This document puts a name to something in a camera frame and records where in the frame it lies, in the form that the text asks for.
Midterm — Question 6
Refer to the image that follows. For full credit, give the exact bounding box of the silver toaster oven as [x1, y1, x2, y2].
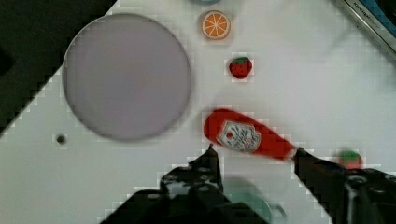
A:
[335, 0, 396, 59]

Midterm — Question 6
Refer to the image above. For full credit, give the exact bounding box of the orange slice toy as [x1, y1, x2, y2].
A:
[201, 10, 232, 40]

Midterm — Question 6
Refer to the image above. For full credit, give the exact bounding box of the green strainer basket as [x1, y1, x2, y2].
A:
[223, 178, 287, 224]

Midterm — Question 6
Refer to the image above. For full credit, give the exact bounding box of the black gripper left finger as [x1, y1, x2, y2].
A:
[160, 144, 224, 199]

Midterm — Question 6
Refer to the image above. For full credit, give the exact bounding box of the red ketchup bottle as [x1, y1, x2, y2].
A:
[204, 108, 294, 161]

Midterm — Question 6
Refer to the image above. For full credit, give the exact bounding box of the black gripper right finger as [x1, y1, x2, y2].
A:
[293, 148, 396, 224]

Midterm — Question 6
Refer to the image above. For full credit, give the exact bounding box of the grey round plate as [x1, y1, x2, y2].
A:
[63, 14, 192, 142]

